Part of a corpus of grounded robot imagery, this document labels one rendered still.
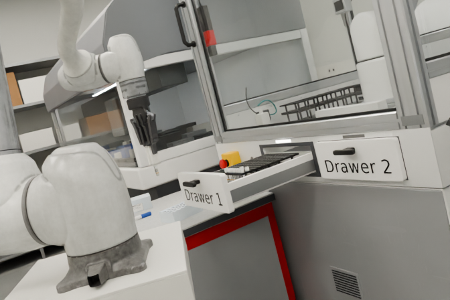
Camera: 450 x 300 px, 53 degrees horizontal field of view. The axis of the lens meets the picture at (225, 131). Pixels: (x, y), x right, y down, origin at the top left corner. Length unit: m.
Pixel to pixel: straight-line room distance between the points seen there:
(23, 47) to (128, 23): 3.47
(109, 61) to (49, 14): 4.20
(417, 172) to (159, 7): 1.51
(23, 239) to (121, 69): 0.69
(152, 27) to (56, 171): 1.38
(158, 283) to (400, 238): 0.67
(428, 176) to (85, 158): 0.78
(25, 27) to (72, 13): 4.32
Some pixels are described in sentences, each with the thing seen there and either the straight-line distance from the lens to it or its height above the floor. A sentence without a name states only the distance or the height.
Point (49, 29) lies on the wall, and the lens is 5.66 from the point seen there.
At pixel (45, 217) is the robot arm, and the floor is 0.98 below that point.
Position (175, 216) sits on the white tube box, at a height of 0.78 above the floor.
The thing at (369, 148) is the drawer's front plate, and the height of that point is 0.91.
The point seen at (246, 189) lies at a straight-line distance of 1.28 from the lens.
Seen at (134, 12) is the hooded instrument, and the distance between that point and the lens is 2.22.
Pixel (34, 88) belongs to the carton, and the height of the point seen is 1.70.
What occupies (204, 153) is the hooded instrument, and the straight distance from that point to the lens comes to 2.25.
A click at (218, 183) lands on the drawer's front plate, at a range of 1.23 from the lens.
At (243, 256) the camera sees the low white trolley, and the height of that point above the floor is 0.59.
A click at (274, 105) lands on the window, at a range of 1.53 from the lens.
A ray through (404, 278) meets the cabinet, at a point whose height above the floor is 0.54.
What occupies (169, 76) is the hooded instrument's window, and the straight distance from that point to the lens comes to 2.24.
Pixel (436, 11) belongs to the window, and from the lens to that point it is 1.24.
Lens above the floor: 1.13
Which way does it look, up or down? 4 degrees down
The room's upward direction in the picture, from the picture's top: 14 degrees counter-clockwise
